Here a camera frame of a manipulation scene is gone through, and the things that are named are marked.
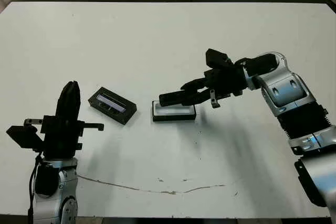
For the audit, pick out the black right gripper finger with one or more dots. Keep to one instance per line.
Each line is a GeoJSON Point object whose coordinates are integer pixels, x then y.
{"type": "Point", "coordinates": [195, 84]}
{"type": "Point", "coordinates": [199, 98]}

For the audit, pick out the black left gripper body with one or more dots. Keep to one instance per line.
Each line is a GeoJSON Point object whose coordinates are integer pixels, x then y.
{"type": "Point", "coordinates": [60, 137]}

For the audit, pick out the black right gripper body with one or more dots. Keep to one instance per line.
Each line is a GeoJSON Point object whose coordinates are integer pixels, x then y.
{"type": "Point", "coordinates": [225, 81]}

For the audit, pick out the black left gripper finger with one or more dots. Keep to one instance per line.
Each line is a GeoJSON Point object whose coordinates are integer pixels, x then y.
{"type": "Point", "coordinates": [65, 102]}
{"type": "Point", "coordinates": [76, 102]}

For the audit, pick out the slim black camera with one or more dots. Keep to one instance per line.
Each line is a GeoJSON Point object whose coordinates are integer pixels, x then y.
{"type": "Point", "coordinates": [170, 98]}

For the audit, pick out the black box lid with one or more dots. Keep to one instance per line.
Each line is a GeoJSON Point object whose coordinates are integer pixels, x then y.
{"type": "Point", "coordinates": [113, 106]}

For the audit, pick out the black box with white insert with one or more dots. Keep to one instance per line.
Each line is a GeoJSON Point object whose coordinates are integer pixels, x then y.
{"type": "Point", "coordinates": [173, 116]}

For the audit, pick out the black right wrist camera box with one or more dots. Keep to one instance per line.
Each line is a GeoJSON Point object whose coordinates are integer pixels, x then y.
{"type": "Point", "coordinates": [215, 57]}

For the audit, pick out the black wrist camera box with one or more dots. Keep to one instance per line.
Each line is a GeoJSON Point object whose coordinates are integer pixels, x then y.
{"type": "Point", "coordinates": [215, 57]}
{"type": "Point", "coordinates": [22, 136]}

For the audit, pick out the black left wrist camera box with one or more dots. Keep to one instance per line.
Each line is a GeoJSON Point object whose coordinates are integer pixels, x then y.
{"type": "Point", "coordinates": [22, 136]}

